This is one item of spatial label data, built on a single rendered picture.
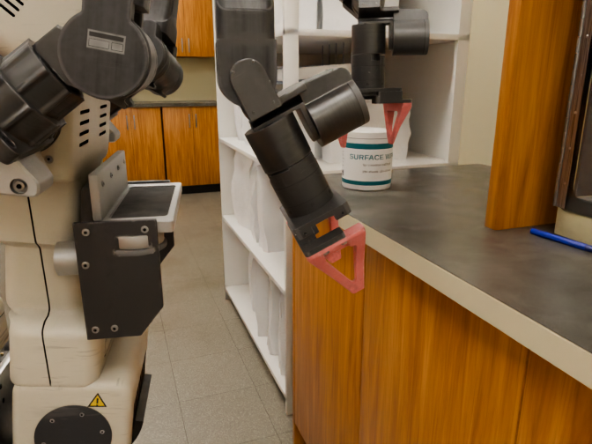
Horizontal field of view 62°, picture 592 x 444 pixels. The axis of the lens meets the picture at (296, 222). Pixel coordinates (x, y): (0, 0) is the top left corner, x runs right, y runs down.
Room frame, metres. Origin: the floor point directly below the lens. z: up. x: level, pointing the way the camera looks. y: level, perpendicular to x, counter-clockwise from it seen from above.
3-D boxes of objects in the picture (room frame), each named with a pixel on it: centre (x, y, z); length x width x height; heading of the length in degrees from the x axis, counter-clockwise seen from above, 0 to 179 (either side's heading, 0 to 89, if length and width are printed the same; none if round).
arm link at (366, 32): (0.90, -0.13, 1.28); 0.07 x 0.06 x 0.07; 84
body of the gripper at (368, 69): (0.90, -0.13, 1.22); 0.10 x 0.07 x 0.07; 111
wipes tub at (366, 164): (1.29, -0.19, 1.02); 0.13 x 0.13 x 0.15
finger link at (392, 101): (0.91, -0.16, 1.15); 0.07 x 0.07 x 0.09; 21
